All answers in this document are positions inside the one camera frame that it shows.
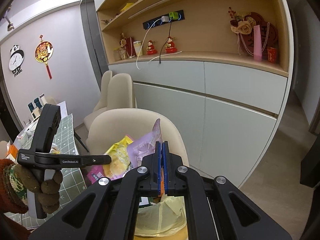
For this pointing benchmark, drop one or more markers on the red flower bouquet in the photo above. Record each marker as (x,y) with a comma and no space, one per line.
(255,36)

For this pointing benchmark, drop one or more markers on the green grid tablecloth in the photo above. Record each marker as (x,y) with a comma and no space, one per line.
(73,183)

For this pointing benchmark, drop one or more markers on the orange white tissue box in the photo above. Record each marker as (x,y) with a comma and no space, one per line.
(12,152)

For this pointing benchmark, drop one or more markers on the yellow trash bag liner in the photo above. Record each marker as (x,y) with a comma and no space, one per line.
(163,219)

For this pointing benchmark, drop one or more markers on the left gloved hand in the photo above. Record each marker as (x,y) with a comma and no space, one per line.
(47,191)

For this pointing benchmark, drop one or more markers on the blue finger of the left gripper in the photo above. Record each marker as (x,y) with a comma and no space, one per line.
(91,160)

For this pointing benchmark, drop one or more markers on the panda wall clock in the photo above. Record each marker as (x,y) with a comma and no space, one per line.
(16,60)

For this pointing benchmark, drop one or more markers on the yellow chip bag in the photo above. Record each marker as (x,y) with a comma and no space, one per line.
(120,160)

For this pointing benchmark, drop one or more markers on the lilac snack wrapper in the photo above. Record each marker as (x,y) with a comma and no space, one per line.
(145,145)

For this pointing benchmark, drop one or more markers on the beige chair with bin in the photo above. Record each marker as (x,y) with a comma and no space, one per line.
(111,126)

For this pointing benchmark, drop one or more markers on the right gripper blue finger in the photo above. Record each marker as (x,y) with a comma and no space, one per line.
(165,168)
(158,152)

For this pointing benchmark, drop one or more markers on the beige far chair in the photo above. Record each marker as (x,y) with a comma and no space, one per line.
(104,90)

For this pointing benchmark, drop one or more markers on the beige middle chair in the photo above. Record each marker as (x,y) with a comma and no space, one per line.
(120,95)

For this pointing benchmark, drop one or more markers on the cream tumbler cup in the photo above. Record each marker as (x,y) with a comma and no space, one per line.
(138,48)

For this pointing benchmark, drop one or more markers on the right red figurine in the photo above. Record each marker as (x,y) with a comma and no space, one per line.
(170,46)

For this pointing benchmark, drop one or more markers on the red figurine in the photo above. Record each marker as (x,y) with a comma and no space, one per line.
(150,50)
(170,46)

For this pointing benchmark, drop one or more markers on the orange plastic bag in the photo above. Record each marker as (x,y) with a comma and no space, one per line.
(163,189)

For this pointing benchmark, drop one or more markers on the black power strip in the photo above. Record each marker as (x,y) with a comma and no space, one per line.
(161,20)

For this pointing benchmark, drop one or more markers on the white thermos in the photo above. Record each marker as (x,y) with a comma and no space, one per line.
(43,99)

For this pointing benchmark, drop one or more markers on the left red figurine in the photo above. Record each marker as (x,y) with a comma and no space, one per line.
(150,50)

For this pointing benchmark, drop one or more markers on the gold red chinese ornament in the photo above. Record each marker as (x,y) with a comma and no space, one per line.
(43,53)

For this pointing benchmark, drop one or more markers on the wooden wall shelf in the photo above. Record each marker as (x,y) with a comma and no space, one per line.
(205,33)

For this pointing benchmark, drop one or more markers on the pink snack wrapper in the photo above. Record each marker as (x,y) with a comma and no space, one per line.
(95,173)

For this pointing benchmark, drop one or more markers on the grey cabinet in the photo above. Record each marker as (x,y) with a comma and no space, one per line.
(226,114)

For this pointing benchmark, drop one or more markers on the dark blue thermos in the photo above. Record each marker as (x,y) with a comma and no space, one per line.
(31,107)

